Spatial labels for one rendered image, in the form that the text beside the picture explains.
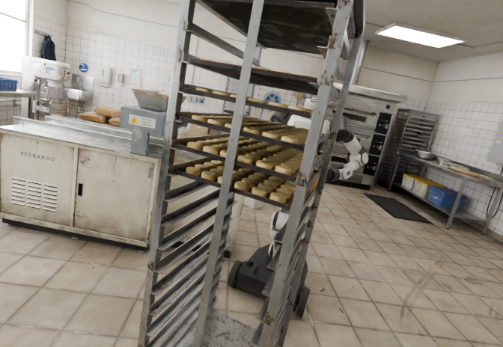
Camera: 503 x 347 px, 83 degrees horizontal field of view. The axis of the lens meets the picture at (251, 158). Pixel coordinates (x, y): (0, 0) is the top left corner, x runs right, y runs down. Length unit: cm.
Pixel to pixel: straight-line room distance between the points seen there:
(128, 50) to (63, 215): 481
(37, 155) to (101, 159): 51
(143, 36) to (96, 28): 95
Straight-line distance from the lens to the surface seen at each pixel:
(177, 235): 117
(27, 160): 285
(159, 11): 697
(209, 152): 89
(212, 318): 191
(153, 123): 225
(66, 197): 274
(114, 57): 711
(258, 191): 88
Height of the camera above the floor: 142
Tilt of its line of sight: 12 degrees down
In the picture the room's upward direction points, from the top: 11 degrees clockwise
